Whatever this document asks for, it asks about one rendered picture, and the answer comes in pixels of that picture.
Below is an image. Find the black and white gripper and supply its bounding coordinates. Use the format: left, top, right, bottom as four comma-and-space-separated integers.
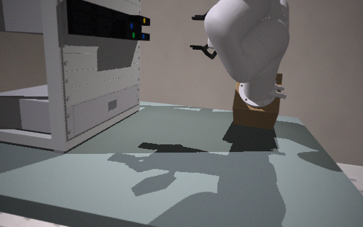
190, 11, 217, 59

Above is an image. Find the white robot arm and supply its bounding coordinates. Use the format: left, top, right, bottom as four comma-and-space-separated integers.
204, 0, 290, 107

